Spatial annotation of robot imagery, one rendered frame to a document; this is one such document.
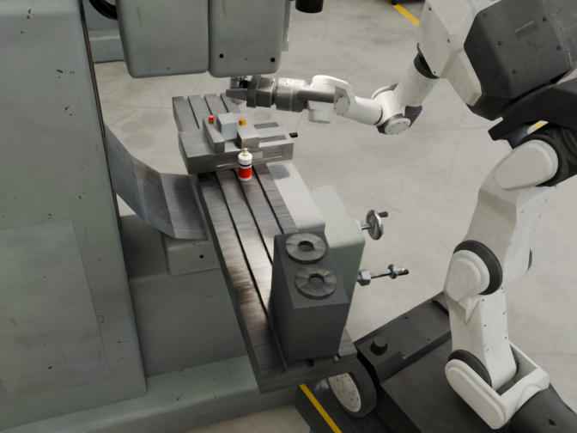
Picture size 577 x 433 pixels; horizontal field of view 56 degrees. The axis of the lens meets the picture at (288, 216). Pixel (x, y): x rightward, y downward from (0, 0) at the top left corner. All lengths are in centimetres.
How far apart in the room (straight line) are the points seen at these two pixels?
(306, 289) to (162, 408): 103
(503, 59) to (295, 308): 63
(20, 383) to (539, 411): 147
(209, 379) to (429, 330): 81
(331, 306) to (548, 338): 179
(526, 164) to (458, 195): 221
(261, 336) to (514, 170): 66
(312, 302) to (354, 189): 214
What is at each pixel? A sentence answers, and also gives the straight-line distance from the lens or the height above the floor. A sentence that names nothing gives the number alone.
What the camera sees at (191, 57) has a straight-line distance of 132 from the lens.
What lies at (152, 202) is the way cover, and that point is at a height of 91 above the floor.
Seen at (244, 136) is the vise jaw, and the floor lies 102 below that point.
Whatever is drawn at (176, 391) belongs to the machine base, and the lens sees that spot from 205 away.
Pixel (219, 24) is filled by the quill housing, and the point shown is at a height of 146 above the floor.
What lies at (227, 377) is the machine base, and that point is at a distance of 207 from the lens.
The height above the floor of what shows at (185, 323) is 47.
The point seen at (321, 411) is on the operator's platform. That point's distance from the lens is 182.
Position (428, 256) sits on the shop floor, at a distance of 292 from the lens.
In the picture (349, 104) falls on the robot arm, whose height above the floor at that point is 121.
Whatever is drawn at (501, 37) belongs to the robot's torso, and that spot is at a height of 156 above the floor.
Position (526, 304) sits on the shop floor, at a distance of 289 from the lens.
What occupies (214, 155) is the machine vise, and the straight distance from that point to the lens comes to 170.
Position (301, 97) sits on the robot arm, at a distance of 144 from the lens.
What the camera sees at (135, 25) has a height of 147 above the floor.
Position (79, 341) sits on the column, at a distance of 175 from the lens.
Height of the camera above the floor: 196
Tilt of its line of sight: 41 degrees down
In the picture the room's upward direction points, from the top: 6 degrees clockwise
